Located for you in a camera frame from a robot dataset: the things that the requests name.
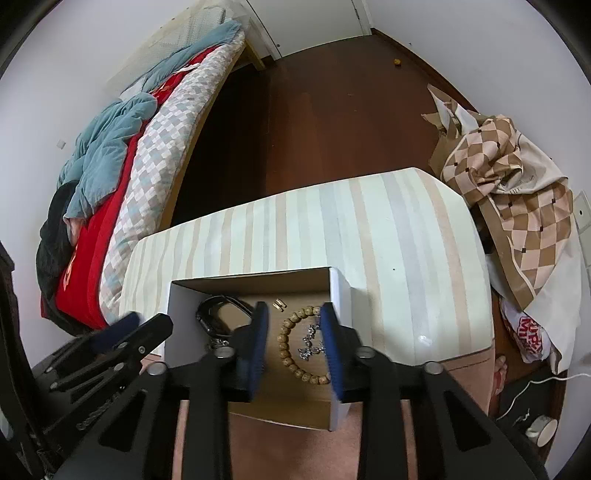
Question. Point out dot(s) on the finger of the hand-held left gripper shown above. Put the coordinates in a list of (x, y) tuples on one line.
[(143, 338), (115, 330)]

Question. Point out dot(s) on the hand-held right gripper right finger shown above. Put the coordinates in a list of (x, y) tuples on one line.
[(332, 355)]

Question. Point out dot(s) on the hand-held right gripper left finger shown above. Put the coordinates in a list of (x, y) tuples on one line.
[(258, 350)]

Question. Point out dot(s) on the white cardboard box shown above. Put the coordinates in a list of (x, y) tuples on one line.
[(182, 318)]

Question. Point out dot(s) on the pair of small earrings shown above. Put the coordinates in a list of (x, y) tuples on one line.
[(279, 304)]

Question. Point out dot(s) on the black wrist band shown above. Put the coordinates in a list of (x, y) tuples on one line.
[(203, 318)]

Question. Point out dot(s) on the bed with blankets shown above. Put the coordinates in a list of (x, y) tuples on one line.
[(87, 258)]

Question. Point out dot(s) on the dark clothing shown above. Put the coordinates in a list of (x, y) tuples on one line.
[(53, 240)]

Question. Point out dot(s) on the pink and striped tablecloth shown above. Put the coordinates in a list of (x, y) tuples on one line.
[(392, 230)]

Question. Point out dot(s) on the checkered grey quilt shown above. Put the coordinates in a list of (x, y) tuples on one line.
[(152, 175)]

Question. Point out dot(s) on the person's foot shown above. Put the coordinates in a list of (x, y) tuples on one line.
[(498, 378)]

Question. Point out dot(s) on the blue quilt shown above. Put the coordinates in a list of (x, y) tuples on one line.
[(101, 157)]

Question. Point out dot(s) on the red print plastic bag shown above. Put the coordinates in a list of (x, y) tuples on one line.
[(526, 332)]

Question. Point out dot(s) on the white round cup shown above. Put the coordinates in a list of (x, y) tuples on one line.
[(542, 429)]

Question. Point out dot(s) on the white cloth bag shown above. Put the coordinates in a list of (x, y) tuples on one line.
[(563, 300)]

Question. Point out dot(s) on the beige checkered cloth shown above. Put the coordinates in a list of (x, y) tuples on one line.
[(531, 217)]

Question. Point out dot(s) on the pale quilted pillow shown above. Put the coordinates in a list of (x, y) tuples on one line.
[(184, 27)]

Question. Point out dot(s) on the white door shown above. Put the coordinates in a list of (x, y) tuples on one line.
[(314, 23)]

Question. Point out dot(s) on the white wall socket strip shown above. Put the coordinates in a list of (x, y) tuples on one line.
[(582, 217)]

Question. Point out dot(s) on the wooden bed frame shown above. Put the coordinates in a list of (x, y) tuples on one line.
[(253, 55)]

